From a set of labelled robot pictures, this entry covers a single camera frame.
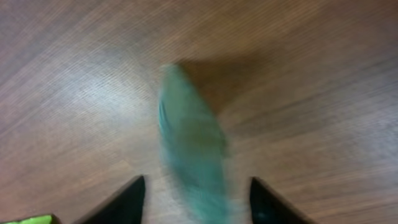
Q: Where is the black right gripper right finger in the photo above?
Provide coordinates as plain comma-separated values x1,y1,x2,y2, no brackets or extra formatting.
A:
249,177,315,224

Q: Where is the green snack bag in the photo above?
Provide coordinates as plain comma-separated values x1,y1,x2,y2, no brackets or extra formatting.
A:
1,215,58,224

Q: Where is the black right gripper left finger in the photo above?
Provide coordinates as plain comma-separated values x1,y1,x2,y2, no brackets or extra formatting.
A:
75,175,146,224

